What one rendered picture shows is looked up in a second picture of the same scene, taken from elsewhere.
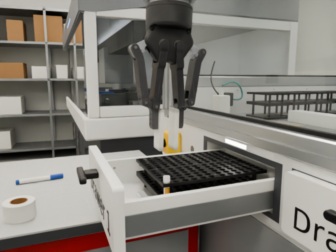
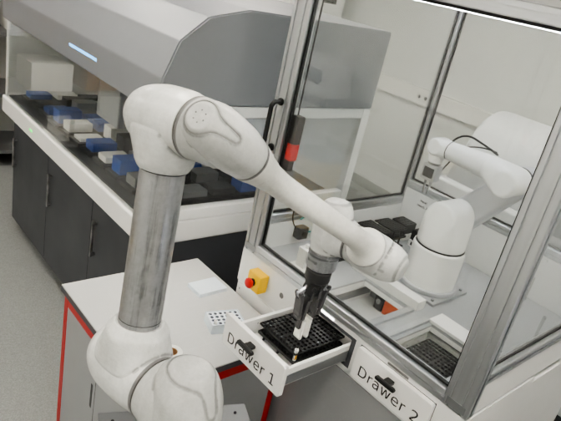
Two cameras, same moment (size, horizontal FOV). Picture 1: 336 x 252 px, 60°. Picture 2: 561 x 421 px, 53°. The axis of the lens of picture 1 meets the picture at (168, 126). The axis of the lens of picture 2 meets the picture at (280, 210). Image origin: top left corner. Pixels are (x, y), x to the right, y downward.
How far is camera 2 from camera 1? 1.35 m
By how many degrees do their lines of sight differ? 26
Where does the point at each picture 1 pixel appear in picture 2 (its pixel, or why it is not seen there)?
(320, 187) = (375, 361)
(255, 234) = (331, 370)
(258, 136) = (344, 317)
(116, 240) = (280, 389)
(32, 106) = not seen: outside the picture
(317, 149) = (376, 342)
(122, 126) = (179, 230)
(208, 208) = (316, 366)
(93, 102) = not seen: hidden behind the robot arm
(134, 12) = not seen: hidden behind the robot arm
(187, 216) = (307, 372)
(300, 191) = (364, 359)
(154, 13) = (315, 279)
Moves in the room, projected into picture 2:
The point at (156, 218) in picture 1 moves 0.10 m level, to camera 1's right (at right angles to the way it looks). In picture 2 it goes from (295, 375) to (325, 373)
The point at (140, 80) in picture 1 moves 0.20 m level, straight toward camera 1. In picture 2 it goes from (299, 309) to (332, 354)
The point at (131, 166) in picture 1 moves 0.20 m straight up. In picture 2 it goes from (253, 324) to (265, 271)
